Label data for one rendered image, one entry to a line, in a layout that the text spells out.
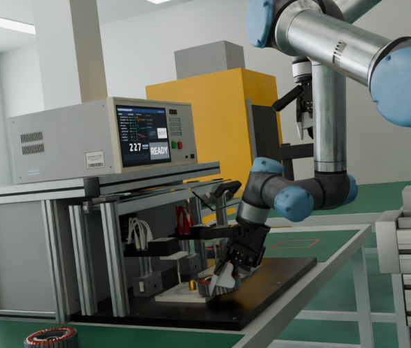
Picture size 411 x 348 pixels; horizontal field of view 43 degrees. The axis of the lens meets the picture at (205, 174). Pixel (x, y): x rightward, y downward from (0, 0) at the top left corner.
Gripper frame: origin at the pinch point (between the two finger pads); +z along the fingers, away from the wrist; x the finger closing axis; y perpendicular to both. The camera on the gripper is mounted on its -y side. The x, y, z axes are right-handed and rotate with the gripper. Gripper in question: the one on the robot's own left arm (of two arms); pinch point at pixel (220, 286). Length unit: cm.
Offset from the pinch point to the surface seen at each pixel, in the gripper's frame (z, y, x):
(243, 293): 0.6, 5.2, 4.3
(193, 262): 9.1, -19.7, 25.3
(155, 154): -22.3, -35.9, 12.4
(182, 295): 5.5, -7.7, -3.5
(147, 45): -25, -402, 534
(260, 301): -2.6, 11.7, -2.4
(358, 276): 21, 21, 116
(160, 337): 5.7, -1.2, -24.0
